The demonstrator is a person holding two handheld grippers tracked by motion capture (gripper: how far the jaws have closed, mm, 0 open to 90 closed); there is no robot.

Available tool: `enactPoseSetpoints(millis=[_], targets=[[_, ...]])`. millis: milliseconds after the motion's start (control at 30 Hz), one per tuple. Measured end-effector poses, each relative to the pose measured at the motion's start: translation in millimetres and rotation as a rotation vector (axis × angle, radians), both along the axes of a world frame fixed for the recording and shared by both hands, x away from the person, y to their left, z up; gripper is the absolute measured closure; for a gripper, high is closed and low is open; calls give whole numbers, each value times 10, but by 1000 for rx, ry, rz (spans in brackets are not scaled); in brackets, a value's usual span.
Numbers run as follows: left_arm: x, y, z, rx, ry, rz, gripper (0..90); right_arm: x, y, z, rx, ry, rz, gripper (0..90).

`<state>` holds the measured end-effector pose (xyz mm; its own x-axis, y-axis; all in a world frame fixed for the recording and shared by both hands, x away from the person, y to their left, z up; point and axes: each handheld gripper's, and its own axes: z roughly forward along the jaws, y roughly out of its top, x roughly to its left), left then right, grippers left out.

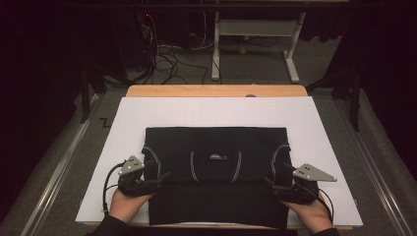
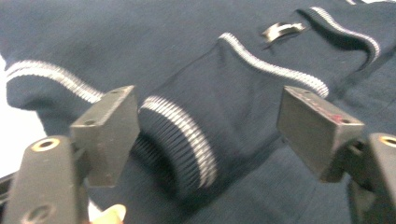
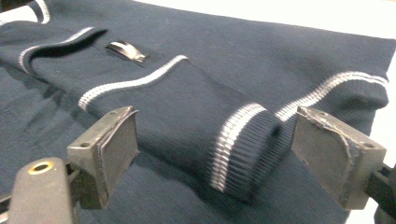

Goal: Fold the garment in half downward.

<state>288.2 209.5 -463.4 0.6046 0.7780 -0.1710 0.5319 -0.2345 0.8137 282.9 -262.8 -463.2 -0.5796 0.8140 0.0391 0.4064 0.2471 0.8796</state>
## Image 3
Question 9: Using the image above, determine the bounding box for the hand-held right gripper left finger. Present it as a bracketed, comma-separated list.
[66, 105, 141, 211]

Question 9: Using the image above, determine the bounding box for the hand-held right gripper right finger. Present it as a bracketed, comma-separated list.
[290, 105, 388, 212]

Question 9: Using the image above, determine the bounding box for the dark knit vest grey trim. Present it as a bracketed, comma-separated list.
[0, 0, 396, 224]

